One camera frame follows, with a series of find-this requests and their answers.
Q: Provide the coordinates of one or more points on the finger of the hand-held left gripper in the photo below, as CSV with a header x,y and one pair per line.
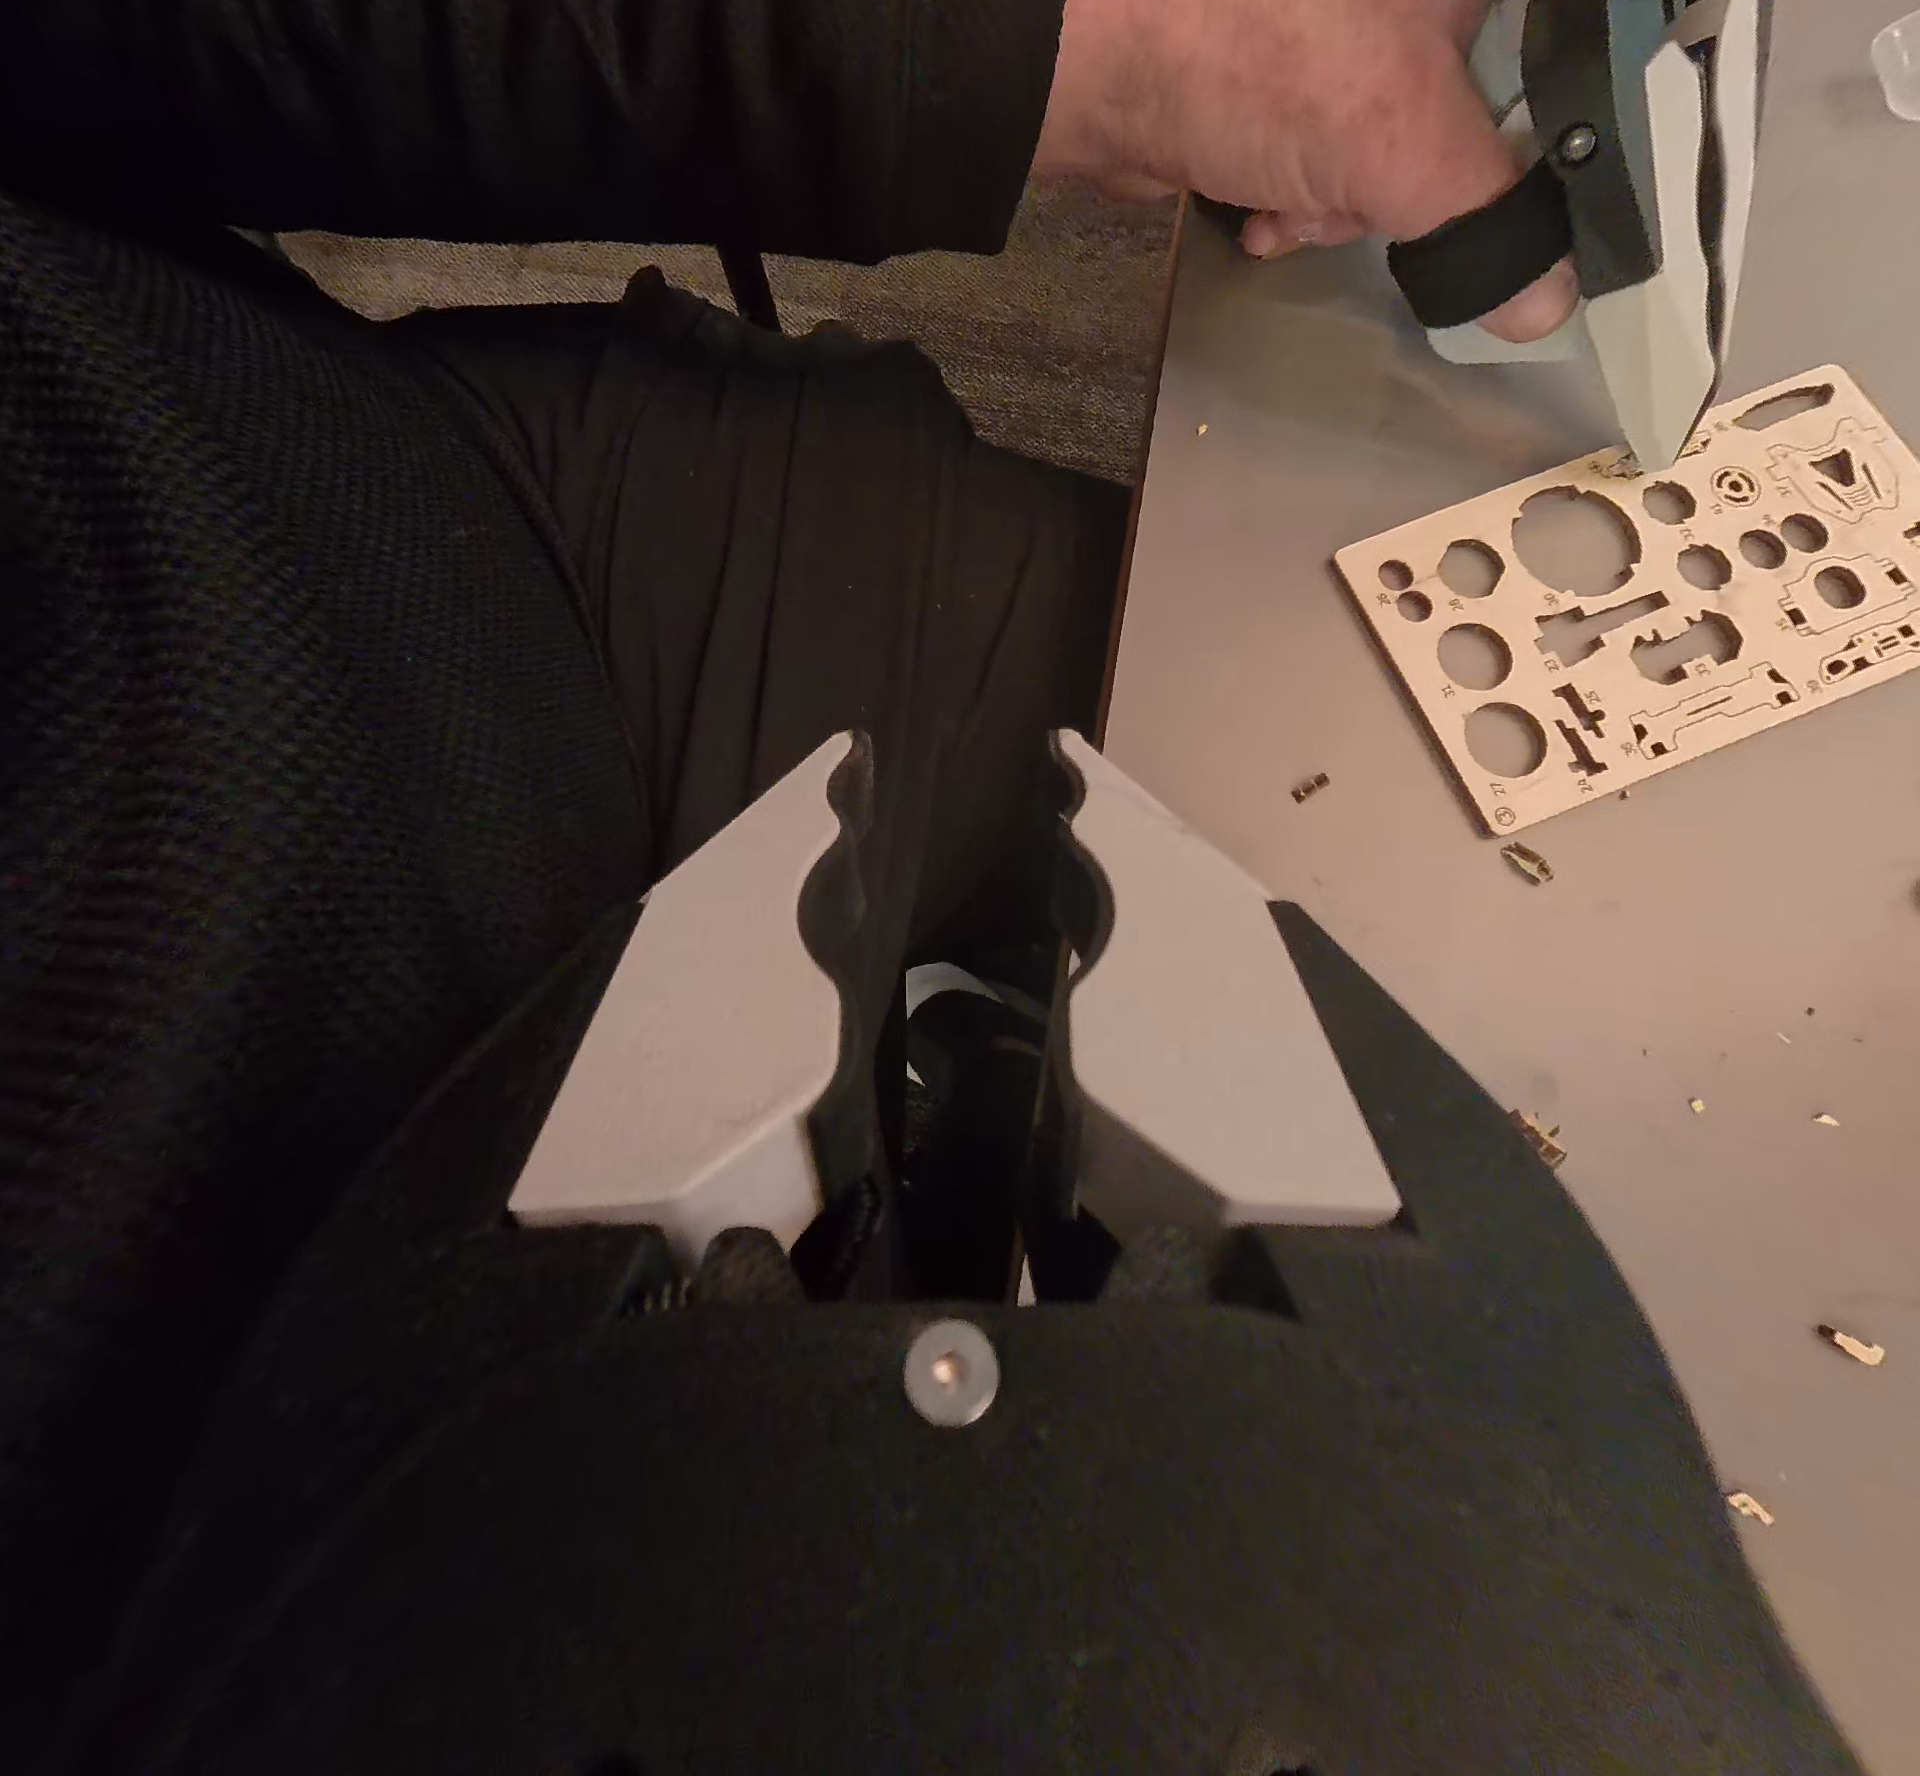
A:
x,y
1740,157
1650,336

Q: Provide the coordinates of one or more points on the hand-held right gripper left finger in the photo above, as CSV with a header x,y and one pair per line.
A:
x,y
690,1057

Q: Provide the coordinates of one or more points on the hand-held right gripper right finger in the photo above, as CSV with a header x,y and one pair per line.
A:
x,y
1231,1057

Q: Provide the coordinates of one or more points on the wooden parts sheet round holes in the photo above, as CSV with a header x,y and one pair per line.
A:
x,y
1512,599

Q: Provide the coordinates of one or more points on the person's left forearm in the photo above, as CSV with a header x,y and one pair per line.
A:
x,y
451,37

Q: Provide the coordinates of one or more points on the person's left hand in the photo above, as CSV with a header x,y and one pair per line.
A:
x,y
1274,37

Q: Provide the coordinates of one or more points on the tiny dark wooden chip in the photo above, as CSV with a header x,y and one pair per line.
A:
x,y
1527,865

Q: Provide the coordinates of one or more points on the person's black clothing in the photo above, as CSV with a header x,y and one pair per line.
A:
x,y
301,757

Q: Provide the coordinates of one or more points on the small wooden flake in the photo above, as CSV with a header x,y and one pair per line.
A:
x,y
1749,1506

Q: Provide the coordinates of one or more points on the hooked wooden flake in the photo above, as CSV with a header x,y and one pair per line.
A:
x,y
1853,1345

